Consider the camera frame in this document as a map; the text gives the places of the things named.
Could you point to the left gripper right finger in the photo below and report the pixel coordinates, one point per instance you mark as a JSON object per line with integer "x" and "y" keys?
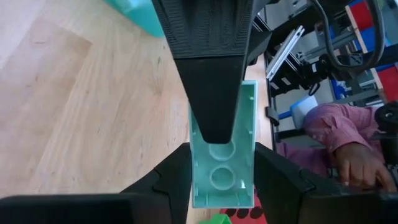
{"x": 286, "y": 199}

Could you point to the black aluminium table frame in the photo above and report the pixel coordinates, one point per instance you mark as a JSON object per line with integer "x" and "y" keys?
{"x": 289, "y": 25}

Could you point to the person's hand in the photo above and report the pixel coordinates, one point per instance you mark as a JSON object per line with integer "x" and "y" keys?
{"x": 357, "y": 165}

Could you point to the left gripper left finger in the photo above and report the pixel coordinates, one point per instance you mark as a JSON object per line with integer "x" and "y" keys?
{"x": 161, "y": 199}

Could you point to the silver metal bracket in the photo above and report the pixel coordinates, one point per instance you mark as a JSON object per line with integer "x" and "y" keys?
{"x": 286, "y": 49}

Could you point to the pale teal long brick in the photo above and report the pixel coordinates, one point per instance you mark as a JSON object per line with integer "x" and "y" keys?
{"x": 224, "y": 180}

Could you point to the red foam die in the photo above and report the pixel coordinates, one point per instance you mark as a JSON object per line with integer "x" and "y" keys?
{"x": 242, "y": 221}

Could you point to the red and blue bin shelf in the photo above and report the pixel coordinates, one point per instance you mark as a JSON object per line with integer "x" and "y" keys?
{"x": 391, "y": 81}

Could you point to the green round-stud block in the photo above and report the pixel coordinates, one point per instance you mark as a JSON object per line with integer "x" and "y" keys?
{"x": 217, "y": 220}

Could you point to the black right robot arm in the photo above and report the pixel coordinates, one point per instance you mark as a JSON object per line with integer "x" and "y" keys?
{"x": 317, "y": 71}

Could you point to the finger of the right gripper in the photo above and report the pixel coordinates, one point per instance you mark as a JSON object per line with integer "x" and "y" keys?
{"x": 211, "y": 77}
{"x": 256, "y": 40}

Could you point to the person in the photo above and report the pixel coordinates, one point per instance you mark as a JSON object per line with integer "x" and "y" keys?
{"x": 335, "y": 124}

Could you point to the teal translucent plastic bin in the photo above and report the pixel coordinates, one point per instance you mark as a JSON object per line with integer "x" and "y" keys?
{"x": 140, "y": 15}

